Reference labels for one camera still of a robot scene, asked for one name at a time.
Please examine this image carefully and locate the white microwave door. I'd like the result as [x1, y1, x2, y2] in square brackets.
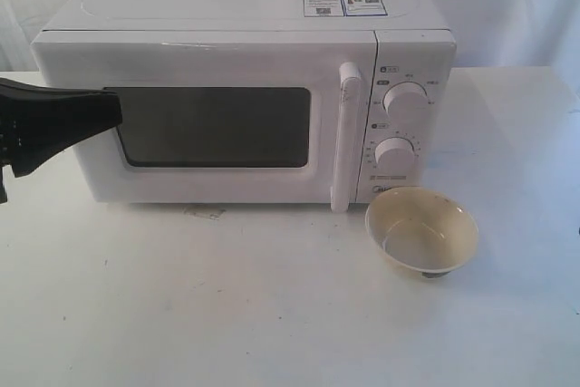
[32, 31, 377, 211]

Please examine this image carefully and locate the cream ceramic bowl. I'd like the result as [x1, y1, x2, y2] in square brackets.
[365, 187, 479, 278]

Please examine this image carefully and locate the white microwave oven body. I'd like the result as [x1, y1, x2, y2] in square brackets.
[35, 0, 457, 207]

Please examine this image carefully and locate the blue white warning sticker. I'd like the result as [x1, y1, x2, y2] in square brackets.
[303, 0, 388, 17]

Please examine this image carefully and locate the lower white control knob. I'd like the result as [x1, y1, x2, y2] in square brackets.
[374, 137, 415, 169]

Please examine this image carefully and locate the white control knob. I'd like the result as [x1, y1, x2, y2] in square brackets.
[382, 82, 429, 117]
[374, 137, 415, 169]

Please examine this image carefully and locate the upper white control knob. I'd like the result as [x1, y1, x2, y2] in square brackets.
[382, 82, 429, 117]

